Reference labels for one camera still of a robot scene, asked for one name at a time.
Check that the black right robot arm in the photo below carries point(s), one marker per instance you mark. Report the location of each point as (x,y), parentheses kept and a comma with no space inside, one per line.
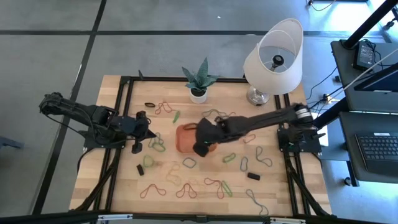
(264,119)

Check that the black caster wheel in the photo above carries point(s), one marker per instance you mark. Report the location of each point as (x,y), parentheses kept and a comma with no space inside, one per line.
(347,181)

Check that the grey chair leg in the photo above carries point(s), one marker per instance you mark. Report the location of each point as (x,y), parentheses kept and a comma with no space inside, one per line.
(9,142)

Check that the blue thin rubber band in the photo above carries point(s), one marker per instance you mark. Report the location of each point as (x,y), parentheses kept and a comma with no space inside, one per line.
(255,201)
(211,109)

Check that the white power strip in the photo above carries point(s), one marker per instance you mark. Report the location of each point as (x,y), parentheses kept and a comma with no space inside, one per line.
(327,99)

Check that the black desk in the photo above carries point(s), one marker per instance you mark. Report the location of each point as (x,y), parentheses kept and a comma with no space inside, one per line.
(345,77)

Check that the green plant in white pot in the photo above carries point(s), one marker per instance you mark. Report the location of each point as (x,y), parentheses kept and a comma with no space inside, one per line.
(198,95)

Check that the orange plastic bin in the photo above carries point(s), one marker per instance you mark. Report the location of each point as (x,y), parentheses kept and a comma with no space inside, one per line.
(185,141)

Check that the black metal post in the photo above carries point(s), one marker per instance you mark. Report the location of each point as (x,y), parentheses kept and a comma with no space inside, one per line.
(332,110)
(370,23)

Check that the green wide rubber band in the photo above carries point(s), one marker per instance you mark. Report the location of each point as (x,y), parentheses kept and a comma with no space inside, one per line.
(224,160)
(227,188)
(176,117)
(158,149)

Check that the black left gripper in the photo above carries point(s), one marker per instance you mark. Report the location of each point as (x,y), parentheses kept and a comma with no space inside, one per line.
(130,127)

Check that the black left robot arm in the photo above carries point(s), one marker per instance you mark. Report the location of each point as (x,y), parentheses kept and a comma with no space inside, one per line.
(77,110)

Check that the black power adapter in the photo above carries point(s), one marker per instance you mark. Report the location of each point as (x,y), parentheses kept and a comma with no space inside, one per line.
(364,56)

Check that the black keyboard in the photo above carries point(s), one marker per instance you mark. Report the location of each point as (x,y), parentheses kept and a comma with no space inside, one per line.
(379,149)

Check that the black wide rubber band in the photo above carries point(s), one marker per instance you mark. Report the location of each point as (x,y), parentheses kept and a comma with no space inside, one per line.
(145,104)
(253,176)
(140,170)

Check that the white shade silver table lamp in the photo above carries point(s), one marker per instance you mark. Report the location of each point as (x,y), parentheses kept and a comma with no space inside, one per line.
(273,81)

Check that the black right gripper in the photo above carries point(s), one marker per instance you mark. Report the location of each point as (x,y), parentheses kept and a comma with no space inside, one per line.
(208,133)

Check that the green thin rubber band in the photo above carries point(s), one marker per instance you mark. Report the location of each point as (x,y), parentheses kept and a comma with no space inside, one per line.
(144,161)
(257,154)
(150,142)
(184,126)

